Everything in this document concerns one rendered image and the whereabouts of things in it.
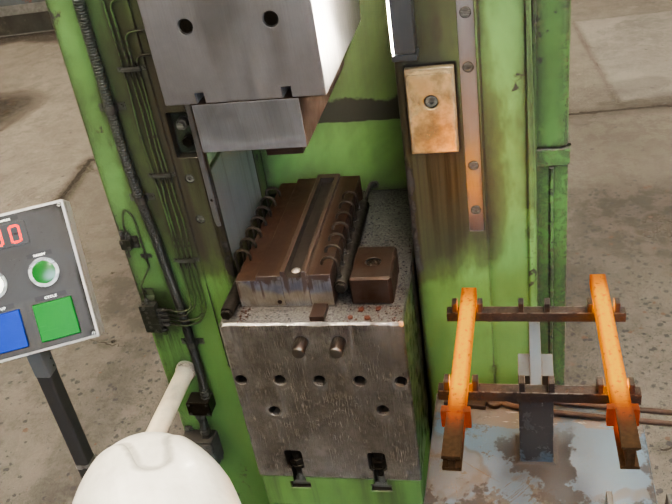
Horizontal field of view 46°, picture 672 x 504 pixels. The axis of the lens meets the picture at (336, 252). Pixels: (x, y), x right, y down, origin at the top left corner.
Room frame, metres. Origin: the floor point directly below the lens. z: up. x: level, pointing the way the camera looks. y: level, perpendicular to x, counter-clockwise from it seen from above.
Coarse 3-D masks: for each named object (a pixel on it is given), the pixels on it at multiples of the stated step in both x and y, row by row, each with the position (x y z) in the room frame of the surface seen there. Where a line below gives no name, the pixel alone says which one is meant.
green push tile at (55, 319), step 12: (60, 300) 1.31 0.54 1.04; (72, 300) 1.32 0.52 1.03; (36, 312) 1.30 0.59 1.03; (48, 312) 1.30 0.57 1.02; (60, 312) 1.30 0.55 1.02; (72, 312) 1.30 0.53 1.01; (48, 324) 1.29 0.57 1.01; (60, 324) 1.29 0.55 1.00; (72, 324) 1.29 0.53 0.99; (48, 336) 1.28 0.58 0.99; (60, 336) 1.28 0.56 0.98
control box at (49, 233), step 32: (0, 224) 1.39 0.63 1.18; (32, 224) 1.40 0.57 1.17; (64, 224) 1.40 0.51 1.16; (0, 256) 1.36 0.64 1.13; (32, 256) 1.36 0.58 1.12; (64, 256) 1.37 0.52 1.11; (32, 288) 1.33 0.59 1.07; (64, 288) 1.33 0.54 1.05; (32, 320) 1.30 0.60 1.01; (96, 320) 1.31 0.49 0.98; (32, 352) 1.27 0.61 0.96
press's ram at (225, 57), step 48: (144, 0) 1.38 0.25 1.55; (192, 0) 1.36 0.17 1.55; (240, 0) 1.34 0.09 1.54; (288, 0) 1.32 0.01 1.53; (336, 0) 1.49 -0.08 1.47; (192, 48) 1.36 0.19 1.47; (240, 48) 1.34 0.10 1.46; (288, 48) 1.32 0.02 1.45; (336, 48) 1.44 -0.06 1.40; (192, 96) 1.37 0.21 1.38; (240, 96) 1.35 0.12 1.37
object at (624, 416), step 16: (592, 288) 1.15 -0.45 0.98; (608, 304) 1.10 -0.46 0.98; (608, 320) 1.06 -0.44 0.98; (608, 336) 1.02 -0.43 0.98; (608, 352) 0.98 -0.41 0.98; (608, 368) 0.94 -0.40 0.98; (624, 368) 0.94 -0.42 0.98; (608, 384) 0.91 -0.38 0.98; (624, 384) 0.90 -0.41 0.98; (624, 400) 0.87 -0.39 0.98; (608, 416) 0.85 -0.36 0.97; (624, 416) 0.83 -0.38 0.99; (624, 432) 0.80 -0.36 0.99; (624, 448) 0.77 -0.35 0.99; (640, 448) 0.76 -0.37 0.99; (624, 464) 0.77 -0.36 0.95
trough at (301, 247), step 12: (324, 180) 1.73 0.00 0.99; (324, 192) 1.68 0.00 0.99; (312, 204) 1.62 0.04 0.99; (324, 204) 1.62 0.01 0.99; (312, 216) 1.58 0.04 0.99; (312, 228) 1.52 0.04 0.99; (300, 240) 1.48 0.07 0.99; (300, 252) 1.43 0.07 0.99; (288, 264) 1.38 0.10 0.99; (300, 264) 1.38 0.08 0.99; (288, 276) 1.35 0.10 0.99; (300, 276) 1.34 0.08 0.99
